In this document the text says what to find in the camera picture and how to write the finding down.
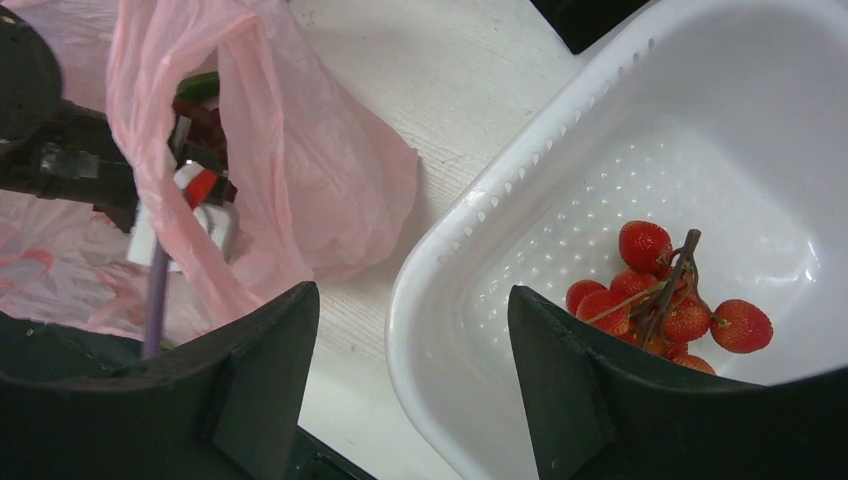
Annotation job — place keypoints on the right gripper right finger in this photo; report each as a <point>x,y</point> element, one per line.
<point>600,408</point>

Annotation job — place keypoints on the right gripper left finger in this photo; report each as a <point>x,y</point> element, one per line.
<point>79,405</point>

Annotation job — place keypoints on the red cherry tomato bunch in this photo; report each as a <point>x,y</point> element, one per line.
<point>655,303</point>

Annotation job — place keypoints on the pink plastic grocery bag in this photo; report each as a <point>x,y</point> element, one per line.
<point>317,187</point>

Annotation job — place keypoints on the dark purple grape bunch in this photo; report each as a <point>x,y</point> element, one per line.
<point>206,142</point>

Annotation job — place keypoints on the dark green cucumber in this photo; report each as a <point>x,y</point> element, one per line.
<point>199,88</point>

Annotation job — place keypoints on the black fabric bag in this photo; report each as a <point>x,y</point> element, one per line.
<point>580,23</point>

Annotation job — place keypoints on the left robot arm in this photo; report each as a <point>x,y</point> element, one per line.
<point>52,148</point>

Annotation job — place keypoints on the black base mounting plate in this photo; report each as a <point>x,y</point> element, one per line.
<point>312,459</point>

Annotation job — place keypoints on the white plastic basin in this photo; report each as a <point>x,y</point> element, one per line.
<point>729,117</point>

